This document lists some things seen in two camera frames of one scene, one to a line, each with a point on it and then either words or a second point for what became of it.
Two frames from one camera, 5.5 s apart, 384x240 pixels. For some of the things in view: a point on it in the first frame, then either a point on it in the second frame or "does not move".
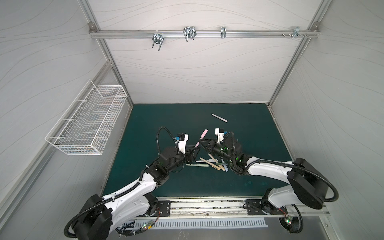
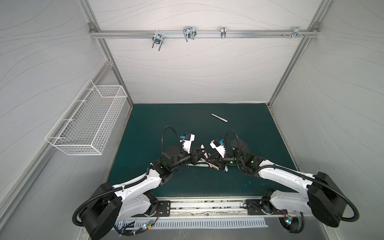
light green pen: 204,165 does not move
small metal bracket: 223,32 does not move
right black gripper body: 212,146 to 226,159
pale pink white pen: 219,117 does not move
